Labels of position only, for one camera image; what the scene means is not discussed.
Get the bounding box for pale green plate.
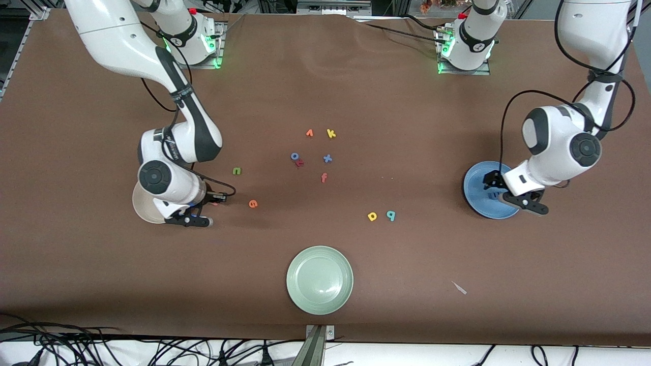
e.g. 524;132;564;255
286;246;354;316

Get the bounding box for black cable on table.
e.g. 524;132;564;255
364;14;453;44

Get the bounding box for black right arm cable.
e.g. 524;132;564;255
140;20;237;201

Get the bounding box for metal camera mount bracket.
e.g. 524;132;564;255
291;324;335;366

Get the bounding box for grey metal box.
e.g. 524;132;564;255
297;0;372;16

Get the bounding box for beige plate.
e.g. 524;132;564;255
132;179;173;225

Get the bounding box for orange dried flowers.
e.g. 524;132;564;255
420;0;458;13

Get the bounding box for blue plate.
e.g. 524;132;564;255
463;161;524;220

